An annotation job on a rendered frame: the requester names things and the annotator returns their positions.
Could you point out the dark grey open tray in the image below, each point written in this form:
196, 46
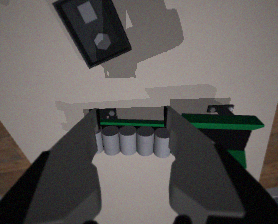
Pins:
84, 34

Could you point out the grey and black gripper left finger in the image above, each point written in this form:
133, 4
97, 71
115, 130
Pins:
62, 185

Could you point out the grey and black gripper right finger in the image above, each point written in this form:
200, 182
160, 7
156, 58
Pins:
208, 184

